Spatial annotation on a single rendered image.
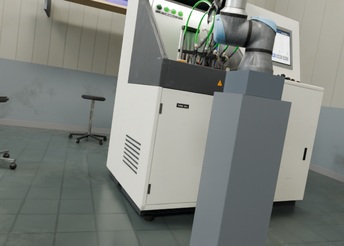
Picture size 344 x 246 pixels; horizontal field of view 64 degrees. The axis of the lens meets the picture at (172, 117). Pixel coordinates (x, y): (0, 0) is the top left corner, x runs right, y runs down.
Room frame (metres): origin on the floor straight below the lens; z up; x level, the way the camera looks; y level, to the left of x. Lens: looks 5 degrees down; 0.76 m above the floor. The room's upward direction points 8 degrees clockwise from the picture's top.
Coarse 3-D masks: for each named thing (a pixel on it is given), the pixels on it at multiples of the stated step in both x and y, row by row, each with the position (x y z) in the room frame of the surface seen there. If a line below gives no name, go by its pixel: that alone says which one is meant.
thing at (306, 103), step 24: (288, 24) 2.42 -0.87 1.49; (240, 48) 2.10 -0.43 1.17; (288, 72) 2.32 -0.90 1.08; (288, 96) 2.00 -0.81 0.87; (312, 96) 2.12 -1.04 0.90; (312, 120) 2.14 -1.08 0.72; (288, 144) 2.04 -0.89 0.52; (312, 144) 2.17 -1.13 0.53; (288, 168) 2.06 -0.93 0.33; (288, 192) 2.09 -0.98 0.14
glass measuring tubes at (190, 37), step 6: (186, 30) 2.17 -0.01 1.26; (192, 30) 2.17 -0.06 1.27; (180, 36) 2.17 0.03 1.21; (186, 36) 2.19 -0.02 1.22; (192, 36) 2.19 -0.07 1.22; (180, 42) 2.17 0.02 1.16; (186, 42) 2.17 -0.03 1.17; (192, 42) 2.21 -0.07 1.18; (186, 48) 2.17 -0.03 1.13; (192, 48) 2.22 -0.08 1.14; (186, 54) 2.20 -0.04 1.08; (192, 54) 2.20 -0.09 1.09; (186, 60) 2.20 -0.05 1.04
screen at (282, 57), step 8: (280, 32) 2.34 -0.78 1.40; (288, 32) 2.40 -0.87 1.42; (280, 40) 2.33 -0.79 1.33; (288, 40) 2.38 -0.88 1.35; (280, 48) 2.31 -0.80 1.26; (288, 48) 2.36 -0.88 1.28; (272, 56) 2.25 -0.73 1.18; (280, 56) 2.30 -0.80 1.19; (288, 56) 2.35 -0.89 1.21; (280, 64) 2.28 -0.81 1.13; (288, 64) 2.33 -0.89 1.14
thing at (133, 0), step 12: (132, 0) 2.19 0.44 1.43; (132, 12) 2.15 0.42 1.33; (132, 24) 2.11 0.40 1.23; (132, 36) 2.07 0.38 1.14; (120, 60) 2.28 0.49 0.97; (120, 72) 2.24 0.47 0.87; (120, 84) 2.20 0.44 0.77; (120, 96) 2.16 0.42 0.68; (120, 108) 2.12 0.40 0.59; (120, 120) 2.09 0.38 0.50; (120, 132) 2.05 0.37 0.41; (108, 156) 2.27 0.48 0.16
